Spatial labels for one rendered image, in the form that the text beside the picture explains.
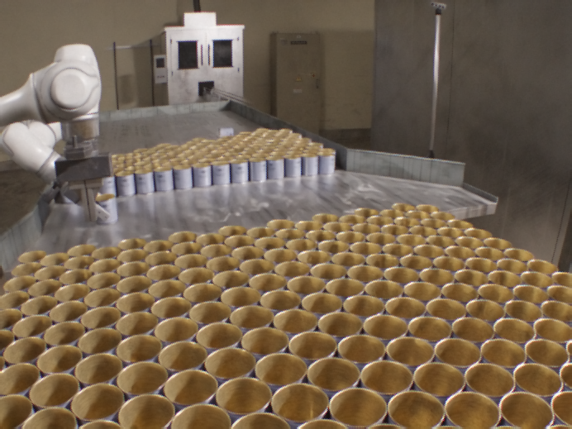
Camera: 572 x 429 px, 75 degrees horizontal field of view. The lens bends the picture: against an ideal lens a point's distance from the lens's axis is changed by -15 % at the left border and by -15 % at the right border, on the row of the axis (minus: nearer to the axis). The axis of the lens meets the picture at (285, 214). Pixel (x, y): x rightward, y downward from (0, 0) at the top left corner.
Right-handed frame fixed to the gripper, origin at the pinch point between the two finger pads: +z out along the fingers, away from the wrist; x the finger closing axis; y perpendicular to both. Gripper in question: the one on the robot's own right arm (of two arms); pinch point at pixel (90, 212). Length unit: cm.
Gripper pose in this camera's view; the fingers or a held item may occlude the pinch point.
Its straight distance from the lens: 105.6
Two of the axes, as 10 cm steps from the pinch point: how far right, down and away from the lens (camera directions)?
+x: -9.5, 1.1, -2.8
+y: -3.0, -3.1, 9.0
